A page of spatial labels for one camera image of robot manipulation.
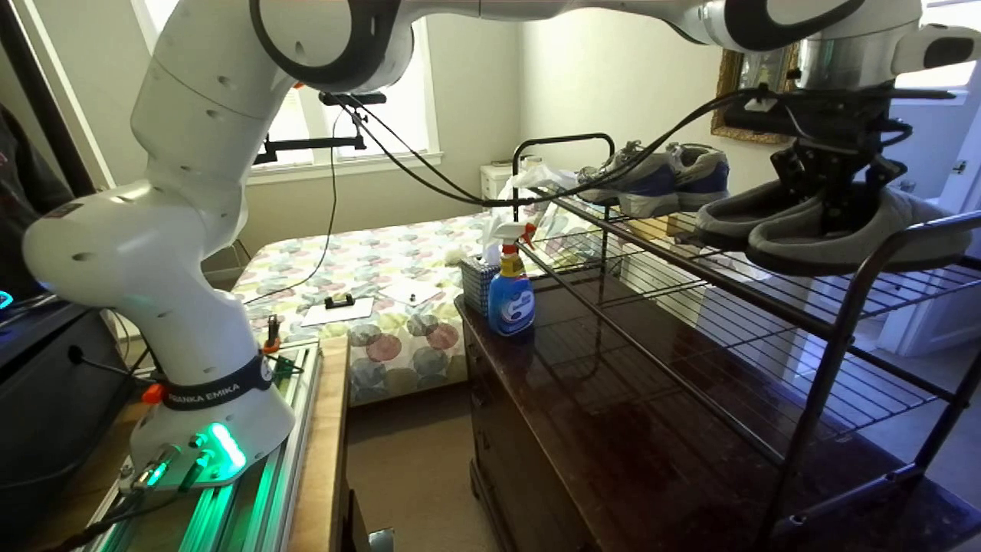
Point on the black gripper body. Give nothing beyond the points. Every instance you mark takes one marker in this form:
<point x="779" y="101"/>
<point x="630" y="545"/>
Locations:
<point x="848" y="168"/>

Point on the grey house slipper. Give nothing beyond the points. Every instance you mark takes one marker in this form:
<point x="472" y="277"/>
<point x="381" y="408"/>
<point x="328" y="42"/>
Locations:
<point x="740" y="218"/>
<point x="817" y="249"/>

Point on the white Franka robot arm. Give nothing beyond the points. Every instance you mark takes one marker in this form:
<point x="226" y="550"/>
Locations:
<point x="202" y="134"/>

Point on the aluminium robot base platform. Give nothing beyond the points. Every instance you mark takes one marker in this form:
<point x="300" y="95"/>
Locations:
<point x="247" y="490"/>

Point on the white panel door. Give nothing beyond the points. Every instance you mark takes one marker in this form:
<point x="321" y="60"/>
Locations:
<point x="950" y="142"/>

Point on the gold framed picture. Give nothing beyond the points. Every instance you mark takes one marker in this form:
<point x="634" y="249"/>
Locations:
<point x="726" y="118"/>

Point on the grey blue sneaker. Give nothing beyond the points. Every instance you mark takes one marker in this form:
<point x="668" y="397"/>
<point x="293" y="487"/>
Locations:
<point x="631" y="180"/>
<point x="707" y="173"/>

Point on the dark metal shoe rack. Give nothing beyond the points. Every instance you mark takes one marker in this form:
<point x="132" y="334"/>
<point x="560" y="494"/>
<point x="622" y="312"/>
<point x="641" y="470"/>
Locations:
<point x="735" y="308"/>

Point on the white plastic bag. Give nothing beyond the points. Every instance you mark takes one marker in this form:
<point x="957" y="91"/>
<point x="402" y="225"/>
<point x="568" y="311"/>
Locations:
<point x="521" y="201"/>

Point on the blue spray bottle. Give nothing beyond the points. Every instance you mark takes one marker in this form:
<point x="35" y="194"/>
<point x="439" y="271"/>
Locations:
<point x="511" y="295"/>

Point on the white nightstand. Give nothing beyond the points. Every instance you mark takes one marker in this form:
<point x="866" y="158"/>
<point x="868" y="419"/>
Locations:
<point x="494" y="185"/>

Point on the dark wooden dresser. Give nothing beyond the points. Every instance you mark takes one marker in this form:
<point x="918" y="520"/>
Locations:
<point x="572" y="438"/>

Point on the dark tissue box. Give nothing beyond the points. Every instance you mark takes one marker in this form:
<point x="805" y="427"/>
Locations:
<point x="472" y="287"/>

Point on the white framed window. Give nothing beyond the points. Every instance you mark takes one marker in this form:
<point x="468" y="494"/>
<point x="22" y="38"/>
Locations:
<point x="409" y="112"/>

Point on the bed with floral cover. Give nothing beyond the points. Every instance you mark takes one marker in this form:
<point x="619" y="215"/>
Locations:
<point x="400" y="277"/>

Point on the white paper sheet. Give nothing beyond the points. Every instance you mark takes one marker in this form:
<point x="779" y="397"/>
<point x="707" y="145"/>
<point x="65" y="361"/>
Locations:
<point x="354" y="312"/>

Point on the grey round knob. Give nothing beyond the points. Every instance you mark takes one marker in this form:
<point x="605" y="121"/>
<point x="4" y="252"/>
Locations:
<point x="379" y="540"/>

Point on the wooden table edge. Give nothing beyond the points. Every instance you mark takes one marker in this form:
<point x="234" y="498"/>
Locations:
<point x="323" y="460"/>

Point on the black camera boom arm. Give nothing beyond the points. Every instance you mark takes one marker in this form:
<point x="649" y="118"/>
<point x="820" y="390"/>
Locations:
<point x="308" y="142"/>

